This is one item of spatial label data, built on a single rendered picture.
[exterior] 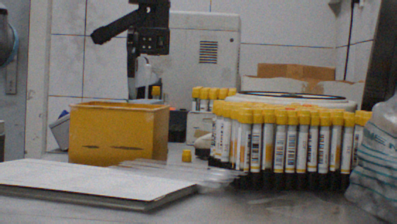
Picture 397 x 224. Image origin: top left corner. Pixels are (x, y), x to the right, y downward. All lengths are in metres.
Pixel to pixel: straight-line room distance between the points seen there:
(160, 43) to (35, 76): 1.80
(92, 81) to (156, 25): 1.78
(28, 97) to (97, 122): 2.21
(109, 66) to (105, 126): 2.19
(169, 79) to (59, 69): 1.45
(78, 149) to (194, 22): 0.88
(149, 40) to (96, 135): 0.47
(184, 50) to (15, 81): 1.50
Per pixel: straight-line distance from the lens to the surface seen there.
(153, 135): 1.21
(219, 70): 2.04
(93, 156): 1.23
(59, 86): 3.45
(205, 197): 1.05
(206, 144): 1.45
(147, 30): 1.64
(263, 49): 3.35
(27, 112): 3.43
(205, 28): 2.05
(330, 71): 2.41
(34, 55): 3.42
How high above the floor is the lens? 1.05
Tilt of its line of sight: 3 degrees down
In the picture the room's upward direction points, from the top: 3 degrees clockwise
